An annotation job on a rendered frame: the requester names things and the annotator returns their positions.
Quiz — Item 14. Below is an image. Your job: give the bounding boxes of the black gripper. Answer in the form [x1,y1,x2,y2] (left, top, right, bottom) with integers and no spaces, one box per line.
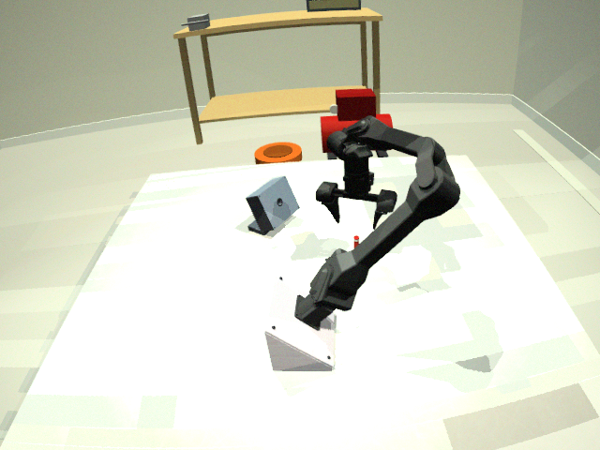
[315,169,398,230]

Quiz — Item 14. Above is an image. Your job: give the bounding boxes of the dark grey square panel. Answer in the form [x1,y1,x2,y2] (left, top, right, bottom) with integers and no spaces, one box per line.
[246,175,300,235]

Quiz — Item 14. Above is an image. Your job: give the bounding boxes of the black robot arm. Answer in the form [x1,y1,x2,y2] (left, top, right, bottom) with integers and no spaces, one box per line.
[294,115,460,332]

